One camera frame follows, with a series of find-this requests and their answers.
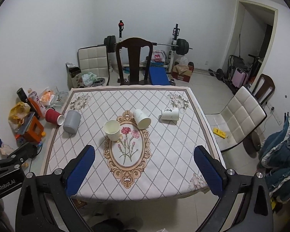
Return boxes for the barbell with black plates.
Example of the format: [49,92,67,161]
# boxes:
[104,35,192,55]

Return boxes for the orange gift box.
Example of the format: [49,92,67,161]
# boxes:
[22,116,44,143]

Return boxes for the small dumbbell on floor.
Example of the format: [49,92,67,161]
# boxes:
[208,69,224,81]

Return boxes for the yellow tool on floor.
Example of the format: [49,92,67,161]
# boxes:
[213,127,228,139]

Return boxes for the blue clothes pile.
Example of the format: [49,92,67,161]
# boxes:
[258,113,290,203]

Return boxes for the red ribbed paper cup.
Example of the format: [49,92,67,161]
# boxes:
[45,108,64,126]

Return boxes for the white paper cup with calligraphy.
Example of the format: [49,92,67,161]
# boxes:
[104,120,120,142]

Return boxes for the clear glass ashtray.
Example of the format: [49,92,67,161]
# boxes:
[49,92,69,108]

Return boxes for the patterned floral tablecloth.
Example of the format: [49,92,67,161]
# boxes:
[41,86,223,202]

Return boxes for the dark wooden chair right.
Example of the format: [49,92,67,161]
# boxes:
[252,74,276,105]

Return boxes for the white floral paper cup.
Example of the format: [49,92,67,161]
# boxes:
[132,109,151,129]

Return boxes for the grey ribbed cup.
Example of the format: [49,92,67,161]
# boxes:
[63,109,81,135]

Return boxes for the brown cardboard box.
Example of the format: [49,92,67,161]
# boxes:
[171,62,194,82]

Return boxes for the white padded chair back left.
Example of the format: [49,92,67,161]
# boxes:
[77,45,110,85]

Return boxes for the patterned gift box on floor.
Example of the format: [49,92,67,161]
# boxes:
[65,62,84,89]

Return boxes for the white padded chair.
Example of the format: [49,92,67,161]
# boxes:
[77,45,110,85]
[206,86,267,152]

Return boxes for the yellow plastic bag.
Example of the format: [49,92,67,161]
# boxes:
[8,102,30,132]

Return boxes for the black folded stroller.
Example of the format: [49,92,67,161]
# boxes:
[227,55,249,79]

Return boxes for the white padded chair right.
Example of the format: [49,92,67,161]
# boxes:
[206,86,267,152]

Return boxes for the white mug lying sideways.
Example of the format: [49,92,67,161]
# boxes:
[160,108,180,122]

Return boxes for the orange labelled drink bottle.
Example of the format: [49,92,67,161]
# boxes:
[28,88,46,118]

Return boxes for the black rectangular box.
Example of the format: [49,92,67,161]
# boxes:
[17,87,29,103]

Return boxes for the pink suitcase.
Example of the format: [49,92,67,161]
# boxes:
[231,68,248,88]

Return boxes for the orange snack bag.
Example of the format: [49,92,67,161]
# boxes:
[39,87,55,107]

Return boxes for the blue weight bench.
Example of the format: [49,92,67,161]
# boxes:
[149,67,170,85]

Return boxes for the dark wooden chair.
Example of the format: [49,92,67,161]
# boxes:
[252,74,276,105]
[116,37,153,85]

